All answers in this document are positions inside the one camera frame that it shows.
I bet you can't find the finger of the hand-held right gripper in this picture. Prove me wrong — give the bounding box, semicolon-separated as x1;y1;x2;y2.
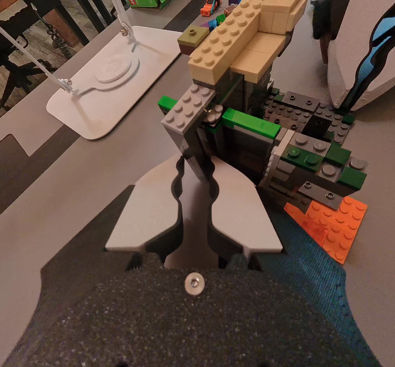
327;0;395;106
342;42;395;111

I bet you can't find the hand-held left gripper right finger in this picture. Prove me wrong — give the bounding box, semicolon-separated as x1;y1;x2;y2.
209;155;284;254

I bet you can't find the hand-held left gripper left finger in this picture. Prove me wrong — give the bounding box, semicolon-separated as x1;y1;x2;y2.
105;155;184;252

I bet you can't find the brick building model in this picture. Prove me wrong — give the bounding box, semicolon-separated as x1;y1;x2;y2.
157;0;369;265

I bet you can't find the white book stand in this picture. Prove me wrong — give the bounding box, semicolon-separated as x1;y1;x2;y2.
0;0;182;140

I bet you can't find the pile of small brick figures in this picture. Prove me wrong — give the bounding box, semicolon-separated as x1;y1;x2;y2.
200;0;273;31

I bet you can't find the black office chair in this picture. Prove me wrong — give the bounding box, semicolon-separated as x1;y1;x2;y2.
0;33;47;111

